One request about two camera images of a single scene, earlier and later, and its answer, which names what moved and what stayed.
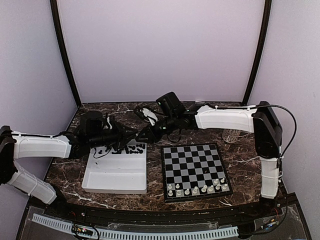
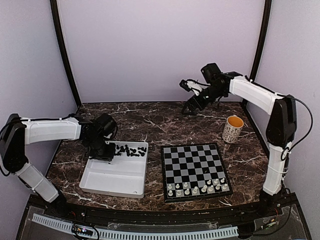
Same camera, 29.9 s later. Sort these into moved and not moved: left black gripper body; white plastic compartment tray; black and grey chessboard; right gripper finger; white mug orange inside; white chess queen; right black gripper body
Moved: left black gripper body; right black gripper body; right gripper finger
Not moved: white chess queen; white mug orange inside; white plastic compartment tray; black and grey chessboard
